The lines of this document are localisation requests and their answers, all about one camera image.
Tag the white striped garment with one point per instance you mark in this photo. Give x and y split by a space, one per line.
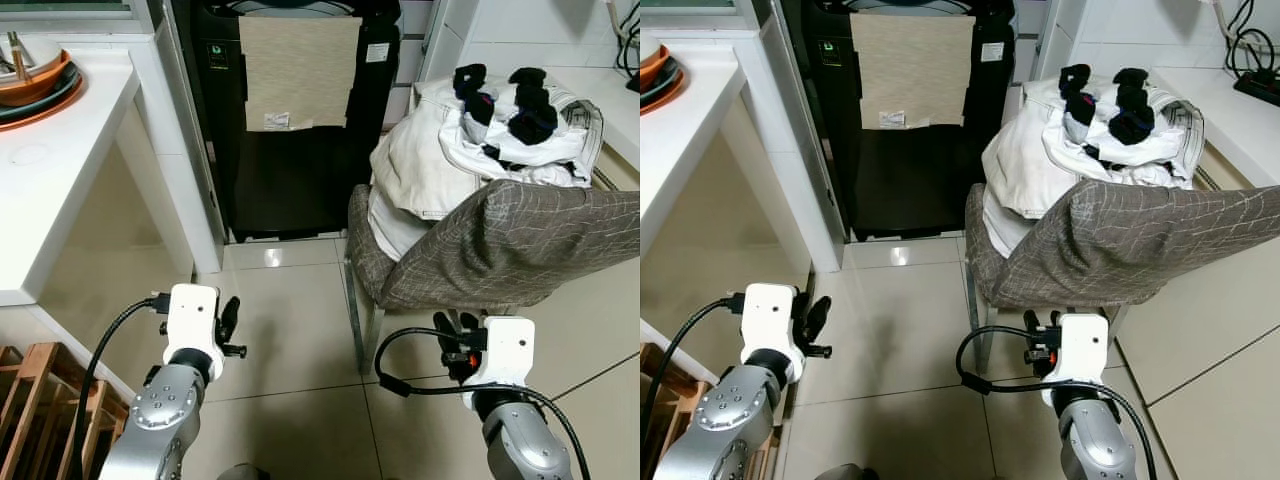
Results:
585 130
1185 130

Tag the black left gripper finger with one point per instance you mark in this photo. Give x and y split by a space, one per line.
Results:
232 315
820 315

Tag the black sock red blue cuff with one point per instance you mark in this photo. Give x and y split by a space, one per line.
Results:
1075 78
470 80

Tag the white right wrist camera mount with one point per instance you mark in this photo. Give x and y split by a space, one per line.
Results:
1080 350
505 350

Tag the beige cloth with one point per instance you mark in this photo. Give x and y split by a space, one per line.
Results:
910 70
300 70

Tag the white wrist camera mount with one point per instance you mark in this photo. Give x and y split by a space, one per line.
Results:
1080 350
505 350
768 320
192 320

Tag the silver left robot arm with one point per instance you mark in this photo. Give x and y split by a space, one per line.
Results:
725 420
160 410

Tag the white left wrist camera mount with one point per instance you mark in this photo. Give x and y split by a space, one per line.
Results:
768 320
192 320

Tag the orange bowl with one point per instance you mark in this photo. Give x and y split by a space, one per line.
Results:
650 65
40 88

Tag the dark plate with orange rim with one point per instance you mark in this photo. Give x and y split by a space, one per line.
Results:
60 108
666 92

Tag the wooden rack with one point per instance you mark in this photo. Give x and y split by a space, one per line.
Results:
655 372
40 400

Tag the cream white jacket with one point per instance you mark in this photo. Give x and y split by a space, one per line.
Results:
420 160
1030 165

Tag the plain black sock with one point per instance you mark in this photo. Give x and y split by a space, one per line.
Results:
1130 125
535 120

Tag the white counter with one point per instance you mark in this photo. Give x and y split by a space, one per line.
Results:
60 180
690 130

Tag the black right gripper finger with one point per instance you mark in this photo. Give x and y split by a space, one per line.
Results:
444 325
1052 322
466 325
1031 322

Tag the chair with grey patterned cover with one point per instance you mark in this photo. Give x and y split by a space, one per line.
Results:
520 240
1150 240

